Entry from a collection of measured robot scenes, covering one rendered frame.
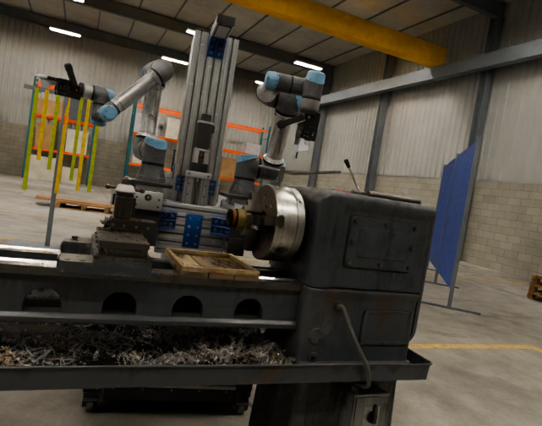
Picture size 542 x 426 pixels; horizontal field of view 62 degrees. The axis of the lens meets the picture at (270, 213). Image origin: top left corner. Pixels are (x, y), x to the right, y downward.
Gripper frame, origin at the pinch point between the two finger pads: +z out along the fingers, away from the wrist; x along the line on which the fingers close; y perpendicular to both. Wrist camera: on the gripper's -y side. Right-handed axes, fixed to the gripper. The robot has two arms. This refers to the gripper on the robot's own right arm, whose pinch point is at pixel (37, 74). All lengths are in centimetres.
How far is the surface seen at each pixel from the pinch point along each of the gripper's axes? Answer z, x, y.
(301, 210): -83, -110, 30
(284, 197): -77, -105, 26
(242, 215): -65, -96, 37
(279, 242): -75, -110, 43
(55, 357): -4, -95, 93
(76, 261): -4, -102, 57
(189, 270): -41, -107, 57
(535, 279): -835, 91, 132
